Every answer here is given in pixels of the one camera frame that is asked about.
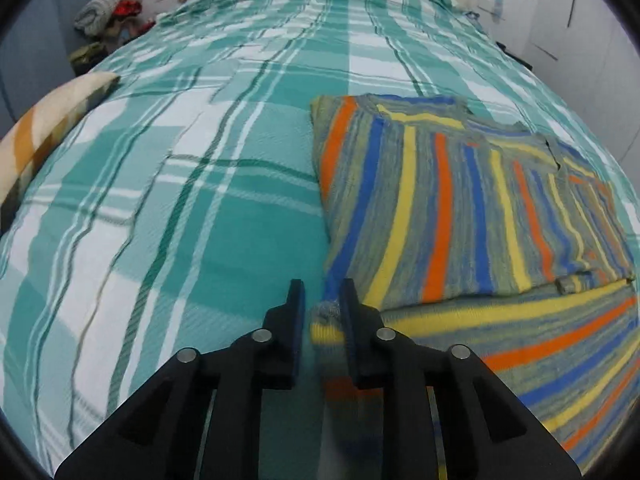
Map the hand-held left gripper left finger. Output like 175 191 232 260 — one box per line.
54 279 306 480

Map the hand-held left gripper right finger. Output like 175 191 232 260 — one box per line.
339 277 583 480

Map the striped knit sweater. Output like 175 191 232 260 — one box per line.
309 94 640 471

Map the pile of assorted clothes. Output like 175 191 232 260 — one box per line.
69 15 157 76

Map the green plaid bed sheet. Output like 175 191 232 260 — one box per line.
0 0 640 480

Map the cream orange striped pillow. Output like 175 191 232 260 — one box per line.
0 71 121 233

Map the grey knitted cloth bundle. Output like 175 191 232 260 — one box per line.
74 0 143 36

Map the blue curtain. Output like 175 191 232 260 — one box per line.
0 0 76 131

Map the white wardrobe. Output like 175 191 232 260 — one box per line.
520 0 640 171

